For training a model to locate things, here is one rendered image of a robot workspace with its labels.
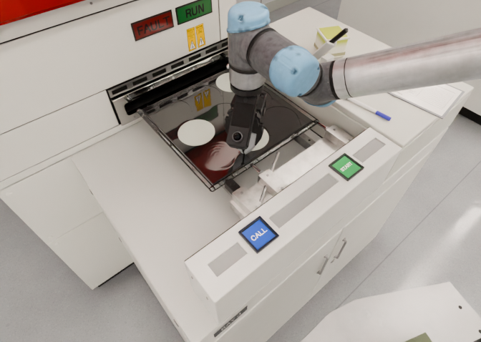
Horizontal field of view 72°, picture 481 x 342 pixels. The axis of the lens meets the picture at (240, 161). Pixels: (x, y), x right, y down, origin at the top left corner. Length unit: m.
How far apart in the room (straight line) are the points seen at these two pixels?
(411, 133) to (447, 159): 1.48
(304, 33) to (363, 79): 0.59
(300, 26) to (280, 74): 0.70
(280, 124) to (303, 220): 0.34
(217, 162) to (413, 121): 0.50
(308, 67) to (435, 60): 0.19
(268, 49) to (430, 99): 0.57
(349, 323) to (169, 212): 0.47
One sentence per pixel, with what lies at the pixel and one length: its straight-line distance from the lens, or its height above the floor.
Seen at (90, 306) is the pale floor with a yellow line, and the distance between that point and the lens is 1.73.
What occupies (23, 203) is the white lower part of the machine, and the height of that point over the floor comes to 0.74.
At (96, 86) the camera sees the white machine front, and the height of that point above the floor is 1.00.
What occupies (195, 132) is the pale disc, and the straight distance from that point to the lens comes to 0.91.
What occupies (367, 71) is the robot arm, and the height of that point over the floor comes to 1.20.
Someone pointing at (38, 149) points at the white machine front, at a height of 0.89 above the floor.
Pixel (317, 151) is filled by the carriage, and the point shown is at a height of 0.88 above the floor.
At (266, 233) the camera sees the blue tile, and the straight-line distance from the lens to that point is 0.65.
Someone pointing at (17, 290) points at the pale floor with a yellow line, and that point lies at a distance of 1.91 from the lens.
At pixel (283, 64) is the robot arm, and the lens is 0.55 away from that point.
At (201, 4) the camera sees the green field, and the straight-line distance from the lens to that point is 1.03.
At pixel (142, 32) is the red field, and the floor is 1.09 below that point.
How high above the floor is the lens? 1.54
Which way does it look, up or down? 50 degrees down
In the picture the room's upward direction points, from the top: straight up
